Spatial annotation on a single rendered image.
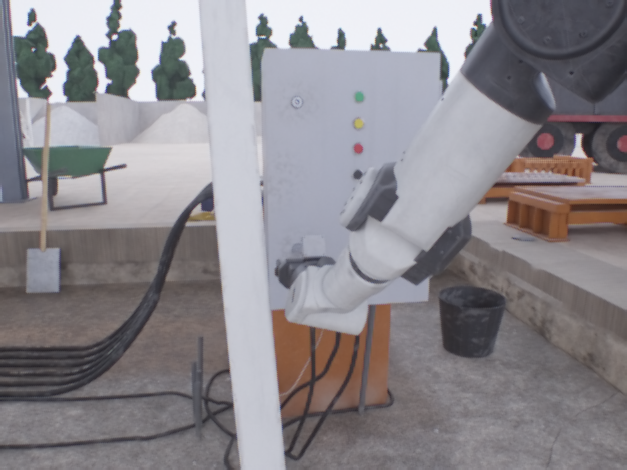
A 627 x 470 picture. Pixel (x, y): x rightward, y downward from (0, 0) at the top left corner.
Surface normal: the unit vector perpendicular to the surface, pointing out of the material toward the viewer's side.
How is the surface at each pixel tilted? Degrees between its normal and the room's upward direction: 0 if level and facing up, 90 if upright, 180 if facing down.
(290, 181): 90
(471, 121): 97
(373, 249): 98
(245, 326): 81
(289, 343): 90
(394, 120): 90
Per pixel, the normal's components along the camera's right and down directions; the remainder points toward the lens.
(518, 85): -0.51, 0.36
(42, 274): 0.13, -0.13
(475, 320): -0.18, 0.36
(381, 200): -0.27, 0.53
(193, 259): 0.14, 0.22
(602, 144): -0.42, 0.20
